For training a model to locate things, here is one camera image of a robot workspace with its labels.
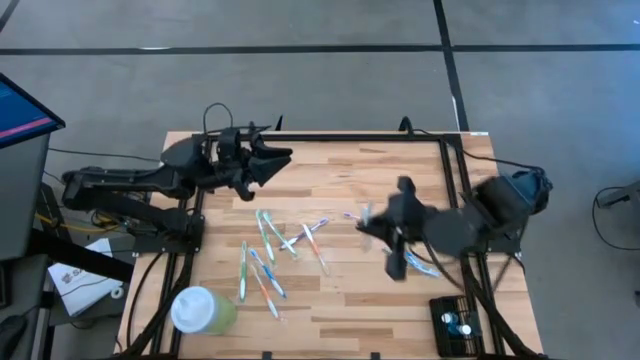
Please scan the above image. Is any yellow cable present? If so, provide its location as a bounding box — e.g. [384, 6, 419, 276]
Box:
[34, 212, 121, 235]

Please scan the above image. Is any purple white wrapped toothbrush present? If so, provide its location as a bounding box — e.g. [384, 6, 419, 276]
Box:
[278, 217, 330, 251]

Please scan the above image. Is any white box with label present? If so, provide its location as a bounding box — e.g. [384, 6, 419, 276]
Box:
[47, 237, 125, 319]

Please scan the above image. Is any green disinfecting wipes canister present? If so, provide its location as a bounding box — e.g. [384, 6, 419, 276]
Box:
[169, 285, 239, 336]

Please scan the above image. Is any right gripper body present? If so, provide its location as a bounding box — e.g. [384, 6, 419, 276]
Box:
[385, 175, 439, 281]

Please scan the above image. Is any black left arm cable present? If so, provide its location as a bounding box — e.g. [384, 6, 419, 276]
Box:
[202, 102, 235, 136]

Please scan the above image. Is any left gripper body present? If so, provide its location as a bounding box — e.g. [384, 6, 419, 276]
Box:
[212, 144, 257, 202]

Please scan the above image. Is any grey stand leg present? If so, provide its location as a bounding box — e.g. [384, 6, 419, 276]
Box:
[597, 179, 640, 209]

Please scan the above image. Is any black floor cable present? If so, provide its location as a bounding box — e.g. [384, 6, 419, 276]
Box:
[47, 146, 161, 164]
[592, 185, 640, 251]

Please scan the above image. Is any black support beam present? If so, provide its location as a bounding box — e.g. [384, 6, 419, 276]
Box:
[27, 227, 134, 284]

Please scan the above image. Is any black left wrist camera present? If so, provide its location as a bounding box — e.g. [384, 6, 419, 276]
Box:
[215, 127, 242, 151]

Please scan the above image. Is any monitor with blue screen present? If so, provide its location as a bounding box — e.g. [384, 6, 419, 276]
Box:
[0, 72, 67, 151]

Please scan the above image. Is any black wire basket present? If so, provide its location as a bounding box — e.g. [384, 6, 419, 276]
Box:
[428, 294, 485, 358]

